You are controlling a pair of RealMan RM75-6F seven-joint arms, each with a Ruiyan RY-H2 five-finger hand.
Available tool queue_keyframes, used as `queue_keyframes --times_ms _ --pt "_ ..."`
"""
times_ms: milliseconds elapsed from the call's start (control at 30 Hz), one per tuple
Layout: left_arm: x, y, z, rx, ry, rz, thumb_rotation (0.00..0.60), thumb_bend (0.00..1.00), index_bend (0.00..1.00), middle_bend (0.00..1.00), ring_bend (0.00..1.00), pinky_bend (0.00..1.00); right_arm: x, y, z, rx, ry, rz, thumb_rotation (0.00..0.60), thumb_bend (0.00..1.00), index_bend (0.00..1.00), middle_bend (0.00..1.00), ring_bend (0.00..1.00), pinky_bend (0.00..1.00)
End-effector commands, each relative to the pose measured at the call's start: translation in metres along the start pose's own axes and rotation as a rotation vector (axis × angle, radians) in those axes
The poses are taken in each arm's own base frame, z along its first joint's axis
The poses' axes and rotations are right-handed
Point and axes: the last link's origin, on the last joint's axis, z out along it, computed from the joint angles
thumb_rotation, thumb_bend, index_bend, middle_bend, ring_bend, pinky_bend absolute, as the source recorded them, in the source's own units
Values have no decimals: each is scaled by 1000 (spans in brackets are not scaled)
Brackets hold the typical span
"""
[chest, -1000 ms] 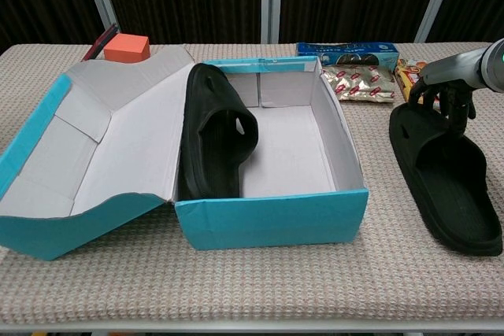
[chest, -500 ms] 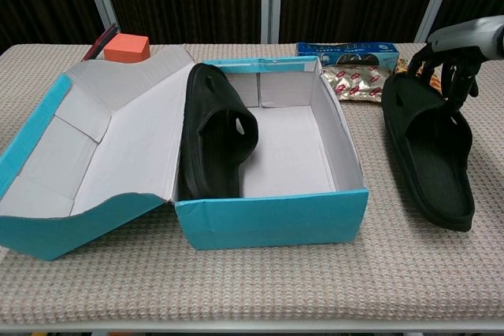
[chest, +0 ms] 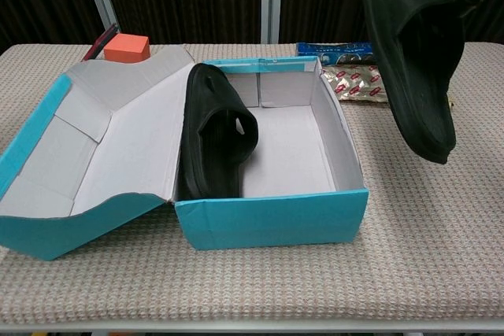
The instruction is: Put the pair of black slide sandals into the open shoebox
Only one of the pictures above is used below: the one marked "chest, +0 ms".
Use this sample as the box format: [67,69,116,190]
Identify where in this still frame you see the teal cardboard shoe box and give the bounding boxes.
[0,45,370,261]

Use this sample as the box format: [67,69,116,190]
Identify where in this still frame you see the beige textured table cloth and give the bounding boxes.
[0,42,504,325]

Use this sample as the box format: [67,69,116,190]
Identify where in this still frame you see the orange block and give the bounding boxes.
[104,34,151,64]

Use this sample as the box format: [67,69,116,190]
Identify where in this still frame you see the blue cookie package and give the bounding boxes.
[295,41,375,66]

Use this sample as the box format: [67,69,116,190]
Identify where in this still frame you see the black slipper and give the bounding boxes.
[177,62,260,200]
[361,0,469,166]

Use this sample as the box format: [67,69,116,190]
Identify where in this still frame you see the silver red snack packet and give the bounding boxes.
[321,64,389,103]

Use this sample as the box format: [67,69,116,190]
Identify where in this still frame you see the flat red case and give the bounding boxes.
[81,23,119,62]

